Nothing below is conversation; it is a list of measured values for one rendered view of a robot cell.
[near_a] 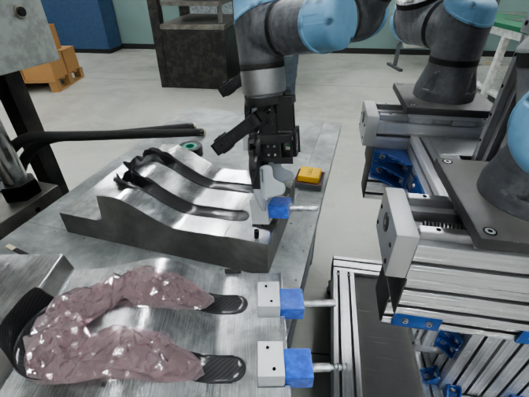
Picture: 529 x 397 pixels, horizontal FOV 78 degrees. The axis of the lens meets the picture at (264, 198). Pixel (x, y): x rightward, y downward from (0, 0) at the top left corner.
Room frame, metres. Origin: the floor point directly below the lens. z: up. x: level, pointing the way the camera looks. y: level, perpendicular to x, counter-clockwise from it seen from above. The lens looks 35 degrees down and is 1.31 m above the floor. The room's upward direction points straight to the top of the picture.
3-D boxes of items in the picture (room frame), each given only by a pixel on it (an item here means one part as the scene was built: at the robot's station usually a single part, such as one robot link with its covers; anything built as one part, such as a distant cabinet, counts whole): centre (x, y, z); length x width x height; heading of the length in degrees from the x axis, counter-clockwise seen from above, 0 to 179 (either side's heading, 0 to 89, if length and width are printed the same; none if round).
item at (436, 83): (0.89, -0.48, 1.09); 0.15 x 0.15 x 0.10
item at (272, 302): (0.35, -0.05, 0.86); 0.13 x 0.05 x 0.05; 91
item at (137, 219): (0.65, 0.20, 0.87); 0.50 x 0.26 x 0.14; 74
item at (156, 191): (0.63, 0.19, 0.92); 0.35 x 0.16 x 0.09; 74
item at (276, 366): (0.24, -0.06, 0.86); 0.13 x 0.05 x 0.05; 91
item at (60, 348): (0.29, 0.21, 0.90); 0.26 x 0.18 x 0.08; 91
